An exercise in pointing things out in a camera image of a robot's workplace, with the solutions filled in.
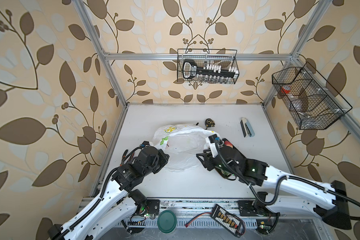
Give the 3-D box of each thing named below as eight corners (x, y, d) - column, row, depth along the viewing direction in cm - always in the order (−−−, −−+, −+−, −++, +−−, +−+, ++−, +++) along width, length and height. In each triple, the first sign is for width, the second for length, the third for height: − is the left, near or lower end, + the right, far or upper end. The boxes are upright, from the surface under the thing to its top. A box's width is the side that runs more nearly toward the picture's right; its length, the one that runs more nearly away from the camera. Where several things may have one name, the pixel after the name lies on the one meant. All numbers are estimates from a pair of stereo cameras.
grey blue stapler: (243, 137, 103) (245, 134, 100) (238, 120, 112) (240, 117, 109) (253, 137, 103) (254, 134, 100) (247, 120, 112) (248, 117, 109)
